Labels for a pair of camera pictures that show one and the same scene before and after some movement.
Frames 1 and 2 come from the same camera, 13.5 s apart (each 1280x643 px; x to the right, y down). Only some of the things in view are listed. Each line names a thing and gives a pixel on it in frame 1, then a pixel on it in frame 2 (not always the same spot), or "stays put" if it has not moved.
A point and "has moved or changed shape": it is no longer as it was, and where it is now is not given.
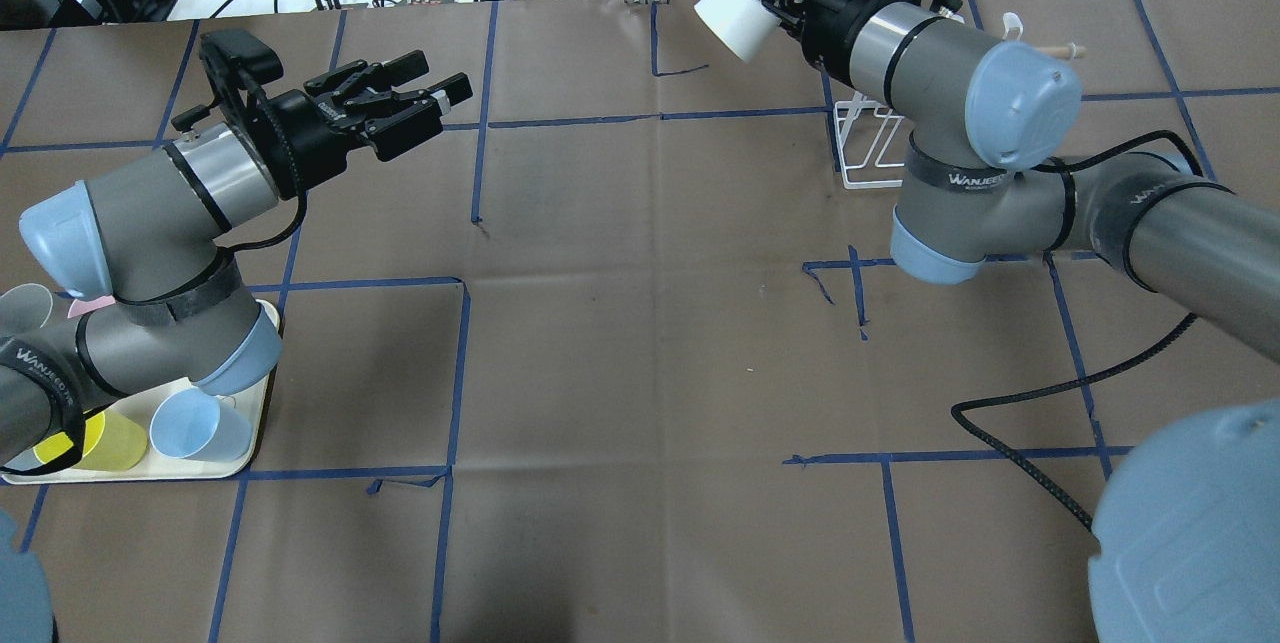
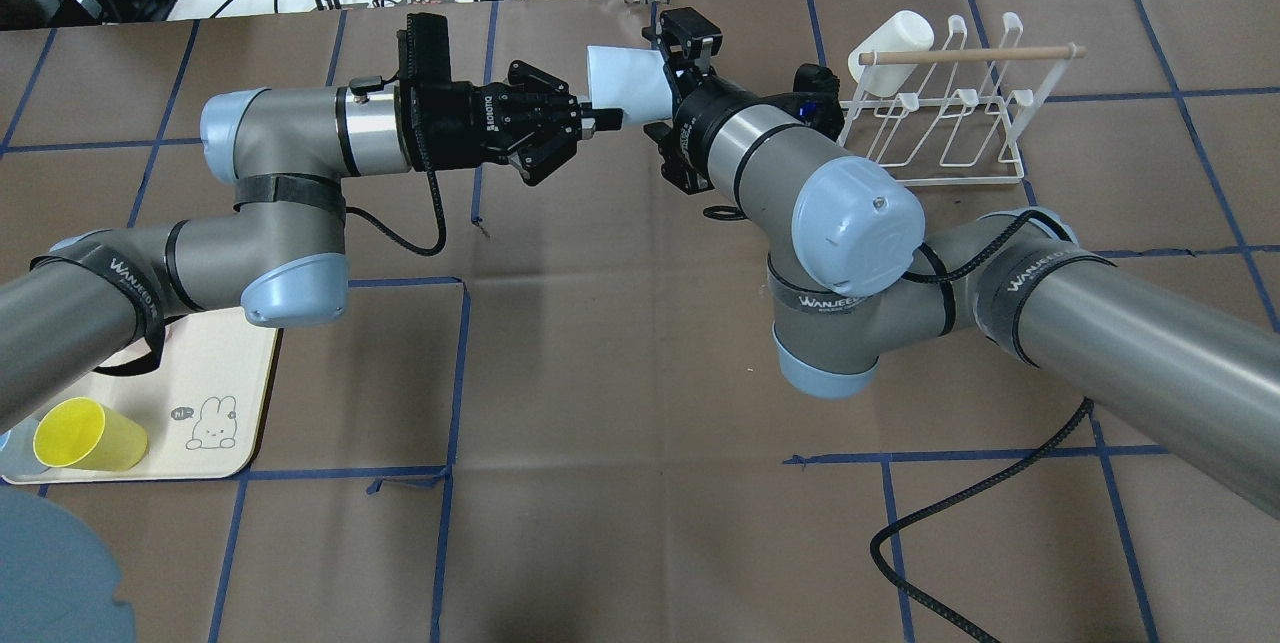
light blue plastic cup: (191, 423) -> (634, 80)
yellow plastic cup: (110, 443) stays put
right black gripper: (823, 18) -> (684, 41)
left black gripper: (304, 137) -> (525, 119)
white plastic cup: (740, 18) has moved or changed shape
